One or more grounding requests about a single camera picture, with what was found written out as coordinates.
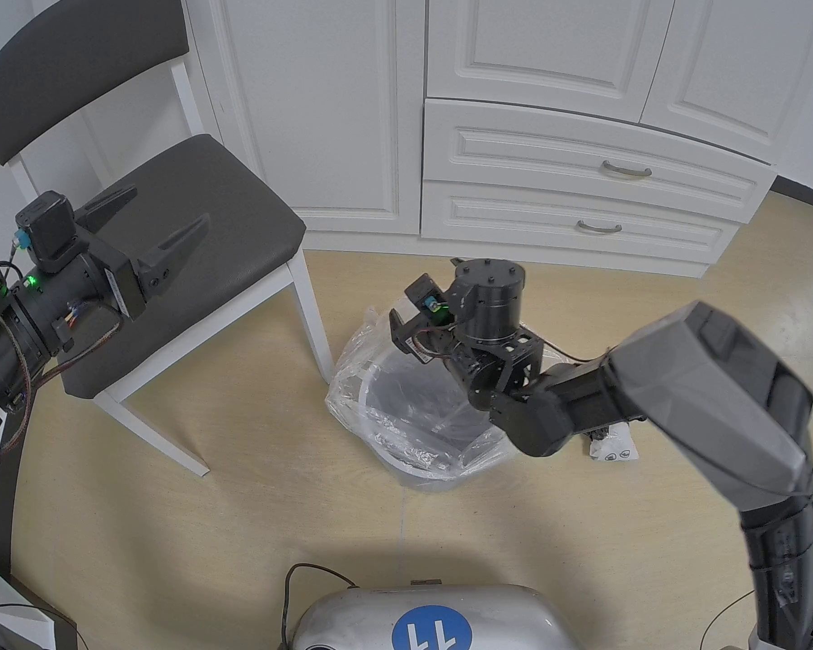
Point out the white printed wrapper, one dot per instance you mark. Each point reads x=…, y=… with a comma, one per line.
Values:
x=613, y=447

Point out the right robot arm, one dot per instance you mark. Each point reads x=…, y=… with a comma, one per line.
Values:
x=704, y=397

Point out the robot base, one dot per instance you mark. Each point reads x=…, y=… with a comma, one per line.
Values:
x=515, y=617

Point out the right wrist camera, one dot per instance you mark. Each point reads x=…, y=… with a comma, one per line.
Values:
x=425, y=295

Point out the white wardrobe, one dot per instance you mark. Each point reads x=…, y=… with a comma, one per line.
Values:
x=549, y=38

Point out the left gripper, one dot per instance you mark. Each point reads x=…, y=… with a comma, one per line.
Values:
x=81, y=295

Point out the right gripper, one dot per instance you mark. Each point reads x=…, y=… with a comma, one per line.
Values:
x=406, y=336

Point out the clear plastic bag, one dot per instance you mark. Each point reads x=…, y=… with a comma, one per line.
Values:
x=352, y=390

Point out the pale grey trash bin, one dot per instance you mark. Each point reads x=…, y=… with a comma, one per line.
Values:
x=433, y=486

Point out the white chair dark grey cushions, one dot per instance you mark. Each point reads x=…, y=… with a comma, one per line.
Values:
x=81, y=31

